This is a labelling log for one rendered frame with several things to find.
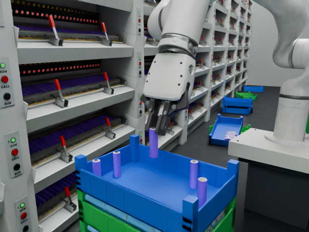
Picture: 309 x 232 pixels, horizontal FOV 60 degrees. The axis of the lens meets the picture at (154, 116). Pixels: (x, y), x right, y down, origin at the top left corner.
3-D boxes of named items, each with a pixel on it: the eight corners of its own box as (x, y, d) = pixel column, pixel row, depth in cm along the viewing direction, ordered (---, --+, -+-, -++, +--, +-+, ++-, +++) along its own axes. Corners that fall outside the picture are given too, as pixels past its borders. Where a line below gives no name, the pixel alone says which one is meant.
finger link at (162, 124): (182, 107, 56) (174, 138, 55) (170, 105, 58) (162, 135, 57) (175, 103, 53) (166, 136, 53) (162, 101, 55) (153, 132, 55)
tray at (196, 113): (206, 113, 260) (211, 100, 255) (185, 130, 207) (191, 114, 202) (187, 105, 267) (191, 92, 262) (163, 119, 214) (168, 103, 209)
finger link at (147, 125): (163, 104, 59) (155, 134, 58) (152, 102, 61) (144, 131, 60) (155, 100, 56) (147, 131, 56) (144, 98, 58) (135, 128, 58)
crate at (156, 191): (237, 194, 59) (240, 160, 57) (191, 247, 43) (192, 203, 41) (134, 160, 77) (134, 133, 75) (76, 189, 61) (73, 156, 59)
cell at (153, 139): (159, 156, 57) (159, 127, 56) (154, 159, 56) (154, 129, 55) (153, 154, 59) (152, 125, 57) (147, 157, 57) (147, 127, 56)
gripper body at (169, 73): (204, 59, 58) (191, 108, 57) (166, 58, 64) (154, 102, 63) (189, 43, 52) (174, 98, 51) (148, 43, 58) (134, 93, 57)
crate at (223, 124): (236, 147, 195) (236, 139, 191) (208, 143, 204) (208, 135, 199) (243, 124, 217) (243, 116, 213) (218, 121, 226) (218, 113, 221)
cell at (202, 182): (204, 182, 50) (203, 213, 52) (208, 178, 51) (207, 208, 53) (196, 179, 51) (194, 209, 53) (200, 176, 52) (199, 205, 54)
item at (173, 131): (181, 133, 199) (187, 117, 194) (142, 165, 146) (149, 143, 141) (157, 122, 206) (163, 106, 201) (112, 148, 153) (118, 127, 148)
